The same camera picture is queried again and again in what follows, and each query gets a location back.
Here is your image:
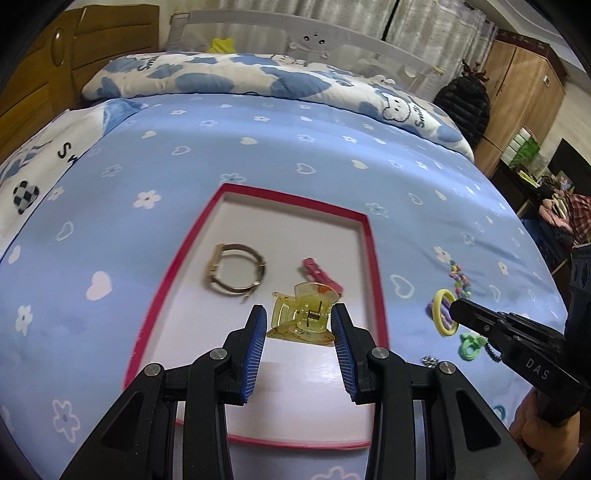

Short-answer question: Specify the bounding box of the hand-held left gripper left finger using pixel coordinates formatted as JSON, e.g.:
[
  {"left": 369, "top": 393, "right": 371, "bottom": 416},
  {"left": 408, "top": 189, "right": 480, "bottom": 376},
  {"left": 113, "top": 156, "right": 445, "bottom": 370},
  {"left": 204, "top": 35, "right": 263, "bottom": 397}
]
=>
[{"left": 60, "top": 305, "right": 269, "bottom": 480}]

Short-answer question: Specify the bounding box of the yellow hair ring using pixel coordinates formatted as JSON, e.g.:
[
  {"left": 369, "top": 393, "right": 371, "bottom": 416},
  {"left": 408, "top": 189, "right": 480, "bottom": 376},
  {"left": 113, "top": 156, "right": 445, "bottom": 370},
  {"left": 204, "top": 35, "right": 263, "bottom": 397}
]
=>
[{"left": 433, "top": 288, "right": 460, "bottom": 336}]

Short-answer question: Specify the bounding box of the wooden headboard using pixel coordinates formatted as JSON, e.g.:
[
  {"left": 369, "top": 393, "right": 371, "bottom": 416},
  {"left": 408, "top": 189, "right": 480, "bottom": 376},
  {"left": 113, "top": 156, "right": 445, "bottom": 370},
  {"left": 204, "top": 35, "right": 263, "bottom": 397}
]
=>
[{"left": 0, "top": 4, "right": 160, "bottom": 162}]

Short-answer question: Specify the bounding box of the colourful bead bracelet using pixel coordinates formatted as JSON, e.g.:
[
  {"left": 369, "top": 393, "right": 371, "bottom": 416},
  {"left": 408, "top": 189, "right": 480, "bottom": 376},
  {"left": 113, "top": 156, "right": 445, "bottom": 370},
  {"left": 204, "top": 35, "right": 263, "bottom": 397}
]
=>
[{"left": 448, "top": 261, "right": 472, "bottom": 296}]

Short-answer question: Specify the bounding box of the person's right hand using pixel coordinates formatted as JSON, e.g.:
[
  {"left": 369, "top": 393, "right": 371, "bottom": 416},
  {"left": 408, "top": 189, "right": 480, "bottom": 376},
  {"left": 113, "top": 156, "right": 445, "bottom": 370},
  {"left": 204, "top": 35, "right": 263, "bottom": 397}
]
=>
[{"left": 509, "top": 390, "right": 580, "bottom": 467}]

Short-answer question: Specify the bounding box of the wooden wardrobe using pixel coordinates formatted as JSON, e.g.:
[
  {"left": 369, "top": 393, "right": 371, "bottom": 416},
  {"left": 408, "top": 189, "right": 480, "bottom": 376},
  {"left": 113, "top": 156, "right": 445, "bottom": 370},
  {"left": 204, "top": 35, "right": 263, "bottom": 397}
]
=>
[{"left": 473, "top": 30, "right": 568, "bottom": 178}]

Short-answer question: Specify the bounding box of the pink cloth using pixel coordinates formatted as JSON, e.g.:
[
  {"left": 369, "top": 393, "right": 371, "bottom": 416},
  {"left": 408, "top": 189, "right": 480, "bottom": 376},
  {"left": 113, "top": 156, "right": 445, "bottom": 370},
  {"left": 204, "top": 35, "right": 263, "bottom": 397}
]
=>
[{"left": 538, "top": 198, "right": 573, "bottom": 232}]

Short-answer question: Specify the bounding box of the stack of green boxes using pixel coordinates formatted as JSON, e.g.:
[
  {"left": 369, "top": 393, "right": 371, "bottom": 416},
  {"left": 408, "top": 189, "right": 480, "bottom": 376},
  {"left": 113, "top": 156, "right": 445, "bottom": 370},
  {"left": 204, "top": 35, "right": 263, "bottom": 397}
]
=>
[{"left": 501, "top": 129, "right": 541, "bottom": 167}]

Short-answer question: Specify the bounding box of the pink hair clip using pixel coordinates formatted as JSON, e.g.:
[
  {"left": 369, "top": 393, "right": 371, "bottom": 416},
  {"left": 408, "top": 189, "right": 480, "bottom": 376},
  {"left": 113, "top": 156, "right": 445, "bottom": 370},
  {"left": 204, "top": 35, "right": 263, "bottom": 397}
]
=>
[{"left": 301, "top": 257, "right": 343, "bottom": 296}]

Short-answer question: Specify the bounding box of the black monitor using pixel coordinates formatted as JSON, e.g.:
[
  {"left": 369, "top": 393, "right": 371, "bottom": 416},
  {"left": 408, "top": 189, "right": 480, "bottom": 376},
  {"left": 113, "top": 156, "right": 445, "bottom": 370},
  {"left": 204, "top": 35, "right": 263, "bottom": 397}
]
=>
[{"left": 551, "top": 138, "right": 591, "bottom": 185}]

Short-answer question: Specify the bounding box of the red plaid cloth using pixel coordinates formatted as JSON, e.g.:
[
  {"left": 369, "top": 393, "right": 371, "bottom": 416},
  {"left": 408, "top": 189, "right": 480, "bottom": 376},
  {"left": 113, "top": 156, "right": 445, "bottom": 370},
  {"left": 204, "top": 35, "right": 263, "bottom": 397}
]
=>
[{"left": 566, "top": 194, "right": 591, "bottom": 245}]

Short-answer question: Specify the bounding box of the red cardboard tray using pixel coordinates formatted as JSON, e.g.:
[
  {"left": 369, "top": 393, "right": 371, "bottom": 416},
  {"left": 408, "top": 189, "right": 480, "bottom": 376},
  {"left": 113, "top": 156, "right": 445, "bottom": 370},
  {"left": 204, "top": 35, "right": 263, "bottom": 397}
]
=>
[{"left": 124, "top": 183, "right": 391, "bottom": 450}]

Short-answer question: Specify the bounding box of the yellow claw hair clip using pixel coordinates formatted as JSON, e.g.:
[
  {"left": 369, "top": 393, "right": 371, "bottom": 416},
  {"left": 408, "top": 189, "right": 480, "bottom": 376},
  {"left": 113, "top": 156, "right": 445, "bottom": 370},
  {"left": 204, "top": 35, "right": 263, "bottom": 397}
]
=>
[{"left": 267, "top": 282, "right": 339, "bottom": 344}]

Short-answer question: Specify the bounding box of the gold wristwatch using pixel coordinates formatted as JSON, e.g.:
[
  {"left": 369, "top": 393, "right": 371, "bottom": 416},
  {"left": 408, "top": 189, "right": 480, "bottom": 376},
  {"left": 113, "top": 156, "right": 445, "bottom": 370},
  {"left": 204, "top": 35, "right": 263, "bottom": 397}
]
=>
[{"left": 205, "top": 243, "right": 269, "bottom": 305}]

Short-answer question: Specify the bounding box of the black puffer jacket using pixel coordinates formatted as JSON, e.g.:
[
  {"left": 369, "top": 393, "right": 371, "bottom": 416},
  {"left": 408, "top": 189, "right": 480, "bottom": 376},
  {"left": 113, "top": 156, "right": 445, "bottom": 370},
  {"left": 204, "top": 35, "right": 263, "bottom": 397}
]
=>
[{"left": 434, "top": 76, "right": 490, "bottom": 146}]

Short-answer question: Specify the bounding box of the grey patterned curtain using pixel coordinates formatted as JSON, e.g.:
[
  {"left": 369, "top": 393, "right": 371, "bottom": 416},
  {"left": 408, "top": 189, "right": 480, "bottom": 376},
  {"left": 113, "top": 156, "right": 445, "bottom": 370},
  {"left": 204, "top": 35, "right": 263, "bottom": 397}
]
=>
[{"left": 159, "top": 0, "right": 497, "bottom": 70}]

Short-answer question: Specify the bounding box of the white pillow with checkered heart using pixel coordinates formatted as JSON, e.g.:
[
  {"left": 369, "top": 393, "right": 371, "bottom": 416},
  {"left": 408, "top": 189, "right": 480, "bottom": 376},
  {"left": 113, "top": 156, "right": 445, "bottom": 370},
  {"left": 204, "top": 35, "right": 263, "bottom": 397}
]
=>
[{"left": 0, "top": 99, "right": 148, "bottom": 257}]

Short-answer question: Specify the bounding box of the grey bed rail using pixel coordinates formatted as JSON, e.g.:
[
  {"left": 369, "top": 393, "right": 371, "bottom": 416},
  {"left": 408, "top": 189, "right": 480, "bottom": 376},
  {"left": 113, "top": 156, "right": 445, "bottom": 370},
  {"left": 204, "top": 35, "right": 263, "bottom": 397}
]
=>
[{"left": 166, "top": 10, "right": 458, "bottom": 102}]

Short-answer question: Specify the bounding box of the blue flower bedsheet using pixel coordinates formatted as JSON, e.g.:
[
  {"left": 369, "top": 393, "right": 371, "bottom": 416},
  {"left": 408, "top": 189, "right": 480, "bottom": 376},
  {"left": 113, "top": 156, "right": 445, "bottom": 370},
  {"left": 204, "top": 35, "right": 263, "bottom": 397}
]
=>
[{"left": 0, "top": 92, "right": 573, "bottom": 480}]

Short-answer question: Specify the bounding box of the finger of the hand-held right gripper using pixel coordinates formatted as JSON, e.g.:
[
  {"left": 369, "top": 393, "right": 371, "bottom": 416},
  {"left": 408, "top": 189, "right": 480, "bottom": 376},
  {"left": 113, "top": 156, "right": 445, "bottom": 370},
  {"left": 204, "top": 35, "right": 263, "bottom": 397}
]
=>
[{"left": 450, "top": 298, "right": 585, "bottom": 428}]

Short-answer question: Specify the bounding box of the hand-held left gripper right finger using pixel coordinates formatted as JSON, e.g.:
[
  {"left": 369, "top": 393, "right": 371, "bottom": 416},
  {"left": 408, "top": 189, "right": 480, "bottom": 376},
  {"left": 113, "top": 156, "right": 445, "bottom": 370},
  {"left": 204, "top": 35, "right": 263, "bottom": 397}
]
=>
[{"left": 330, "top": 303, "right": 539, "bottom": 480}]

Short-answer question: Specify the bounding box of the blue cloud-print pillow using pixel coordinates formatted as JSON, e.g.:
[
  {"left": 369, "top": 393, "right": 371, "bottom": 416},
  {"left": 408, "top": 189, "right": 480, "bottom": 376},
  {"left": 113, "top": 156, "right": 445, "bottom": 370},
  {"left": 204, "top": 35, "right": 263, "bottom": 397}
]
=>
[{"left": 81, "top": 52, "right": 475, "bottom": 162}]

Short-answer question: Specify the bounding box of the black bead bracelet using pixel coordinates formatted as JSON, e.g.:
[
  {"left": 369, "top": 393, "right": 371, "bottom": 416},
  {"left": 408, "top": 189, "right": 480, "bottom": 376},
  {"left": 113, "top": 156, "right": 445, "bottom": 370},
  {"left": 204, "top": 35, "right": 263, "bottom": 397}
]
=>
[{"left": 482, "top": 339, "right": 504, "bottom": 365}]

